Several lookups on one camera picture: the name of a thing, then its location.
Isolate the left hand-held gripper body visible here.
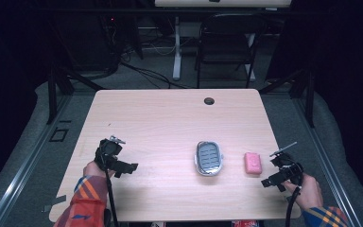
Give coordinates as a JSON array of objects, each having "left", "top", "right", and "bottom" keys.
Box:
[{"left": 94, "top": 135, "right": 127, "bottom": 172}]

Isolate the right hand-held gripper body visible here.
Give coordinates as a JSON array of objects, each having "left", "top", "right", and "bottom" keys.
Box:
[{"left": 269, "top": 141, "right": 304, "bottom": 186}]

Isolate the person's left hand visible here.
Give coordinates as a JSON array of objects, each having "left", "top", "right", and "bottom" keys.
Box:
[{"left": 82, "top": 160, "right": 116, "bottom": 180}]

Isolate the person's right hand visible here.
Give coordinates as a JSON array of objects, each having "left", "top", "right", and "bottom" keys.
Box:
[{"left": 282, "top": 173, "right": 324, "bottom": 211}]

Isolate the pink soap bar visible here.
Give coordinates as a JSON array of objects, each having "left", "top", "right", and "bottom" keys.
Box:
[{"left": 244, "top": 151, "right": 263, "bottom": 175}]

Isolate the red packet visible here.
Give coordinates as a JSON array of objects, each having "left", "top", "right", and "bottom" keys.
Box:
[{"left": 231, "top": 219, "right": 260, "bottom": 227}]

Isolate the black tape square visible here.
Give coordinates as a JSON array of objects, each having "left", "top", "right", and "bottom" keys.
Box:
[{"left": 48, "top": 127, "right": 70, "bottom": 143}]

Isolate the grey soap dish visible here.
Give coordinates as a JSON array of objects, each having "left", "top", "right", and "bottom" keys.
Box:
[{"left": 195, "top": 140, "right": 224, "bottom": 177}]

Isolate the grey tape strip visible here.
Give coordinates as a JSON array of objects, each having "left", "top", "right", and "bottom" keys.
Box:
[{"left": 42, "top": 194, "right": 67, "bottom": 214}]

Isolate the dark computer tower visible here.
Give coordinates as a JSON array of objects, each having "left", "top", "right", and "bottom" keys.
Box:
[{"left": 52, "top": 13, "right": 122, "bottom": 72}]

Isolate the white desk with legs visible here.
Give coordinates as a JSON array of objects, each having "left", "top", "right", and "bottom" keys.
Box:
[{"left": 153, "top": 0, "right": 293, "bottom": 81}]

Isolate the black folding chair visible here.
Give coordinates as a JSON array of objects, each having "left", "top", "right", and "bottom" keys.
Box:
[{"left": 196, "top": 13, "right": 268, "bottom": 90}]

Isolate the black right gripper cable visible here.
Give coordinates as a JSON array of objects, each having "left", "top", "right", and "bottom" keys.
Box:
[{"left": 285, "top": 185, "right": 303, "bottom": 227}]

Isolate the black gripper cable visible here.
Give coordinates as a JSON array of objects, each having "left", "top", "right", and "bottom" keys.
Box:
[
  {"left": 105, "top": 169, "right": 120, "bottom": 227},
  {"left": 285, "top": 185, "right": 303, "bottom": 227}
]

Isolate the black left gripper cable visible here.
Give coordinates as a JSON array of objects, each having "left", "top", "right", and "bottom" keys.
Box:
[{"left": 105, "top": 169, "right": 120, "bottom": 227}]

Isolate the aluminium floor rail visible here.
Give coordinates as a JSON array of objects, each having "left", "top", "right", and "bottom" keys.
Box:
[
  {"left": 292, "top": 96, "right": 363, "bottom": 227},
  {"left": 0, "top": 94, "right": 74, "bottom": 227}
]

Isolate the black metal frame stand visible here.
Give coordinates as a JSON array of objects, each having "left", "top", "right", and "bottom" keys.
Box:
[
  {"left": 258, "top": 67, "right": 317, "bottom": 129},
  {"left": 45, "top": 61, "right": 106, "bottom": 125}
]

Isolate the black floor cable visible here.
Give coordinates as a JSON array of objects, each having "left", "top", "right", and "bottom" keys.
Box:
[{"left": 119, "top": 60, "right": 192, "bottom": 90}]

